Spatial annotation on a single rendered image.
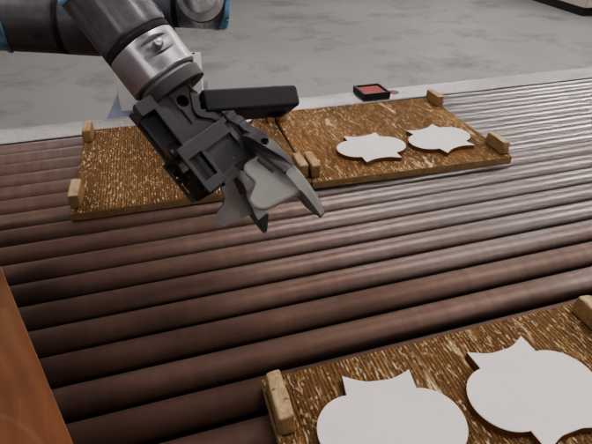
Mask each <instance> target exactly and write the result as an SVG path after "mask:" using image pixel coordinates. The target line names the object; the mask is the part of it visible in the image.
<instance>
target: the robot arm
mask: <svg viewBox="0 0 592 444"><path fill-rule="evenodd" d="M229 15H230V0H0V50H3V51H8V52H9V53H13V51H18V52H34V53H50V54H65V55H76V56H102V57H103V59H104V60H105V61H106V62H107V64H108V65H109V66H110V67H111V69H112V70H113V72H114V73H115V75H116V76H117V77H118V78H119V79H120V80H121V81H122V83H123V84H124V86H125V87H126V88H127V89H128V91H129V92H130V94H131V95H132V96H133V97H134V99H135V100H139V102H138V103H136V104H134V106H133V109H132V110H133V112H132V113H131V114H129V118H130V119H131V120H132V121H133V122H134V123H135V124H136V126H137V127H138V128H139V130H140V131H141V132H142V133H143V135H144V136H145V137H146V139H147V140H148V141H149V143H150V144H151V145H152V147H153V148H154V149H155V150H156V152H157V153H158V154H159V156H160V157H161V158H162V159H163V160H164V161H165V164H164V165H163V167H164V169H165V170H166V171H167V173H168V174H169V175H170V176H171V178H172V179H173V180H174V182H175V183H176V184H177V185H178V187H179V188H180V189H181V191H182V192H183V193H184V194H185V196H186V197H187V198H188V199H189V201H190V202H191V203H194V202H195V201H198V202H199V201H200V200H202V199H204V198H205V197H207V196H208V195H210V194H212V193H213V192H214V191H215V190H217V189H218V188H221V190H222V193H223V195H224V202H223V203H222V205H221V206H220V208H219V210H218V212H217V214H216V220H217V222H218V224H219V225H221V226H227V225H229V224H231V223H233V222H235V221H237V220H239V219H241V218H245V217H246V216H248V215H249V216H250V217H251V218H252V220H253V221H254V222H255V224H256V225H257V226H258V228H259V229H260V230H261V231H262V232H263V233H265V232H267V227H268V218H269V214H268V213H267V210H269V209H271V208H273V207H275V206H278V205H280V204H282V203H285V202H287V201H289V200H291V199H293V198H295V197H297V198H299V200H300V201H301V202H302V203H303V204H304V206H306V207H307V208H308V209H309V210H310V211H311V212H313V213H314V214H315V215H317V216H318V217H319V218H321V217H322V216H323V215H324V209H323V208H322V204H321V202H320V200H319V198H318V195H316V193H315V191H314V190H313V188H312V187H311V185H310V184H309V183H308V181H307V179H306V178H305V176H304V175H303V174H302V173H301V171H300V170H299V169H298V168H297V167H296V166H295V165H294V162H293V161H292V160H291V159H290V158H289V156H288V155H287V154H286V153H285V152H284V151H283V150H282V149H281V148H280V147H279V146H278V144H277V143H276V142H275V141H274V140H273V139H272V138H271V137H269V136H268V135H267V134H266V133H264V132H263V131H262V130H260V129H258V128H257V127H255V126H253V125H251V124H250V123H249V122H247V121H246V120H251V119H262V118H280V117H283V116H284V115H286V114H287V113H289V112H290V111H291V110H293V109H294V108H295V107H297V106H298V105H299V103H300V101H299V96H298V93H297V88H296V87H295V86H294V85H273V86H260V87H244V88H227V89H210V90H202V91H201V92H200V94H198V93H197V91H195V90H194V89H193V87H194V86H195V85H196V84H197V83H198V82H199V81H200V79H201V78H202V77H203V75H204V73H203V72H202V70H201V69H200V68H199V66H198V65H197V64H196V63H193V62H194V56H192V54H191V53H190V52H189V50H188V49H187V47H186V46H185V45H184V43H183V42H182V41H181V39H180V38H179V36H178V35H177V34H176V32H175V28H176V27H179V28H195V29H211V30H214V31H217V30H225V29H227V28H228V24H229ZM179 105H180V106H179ZM176 177H178V178H179V179H177V178H176ZM181 184H183V185H184V186H185V188H186V189H187V190H188V191H189V192H188V191H187V190H186V189H185V188H184V187H183V186H182V185H181Z"/></svg>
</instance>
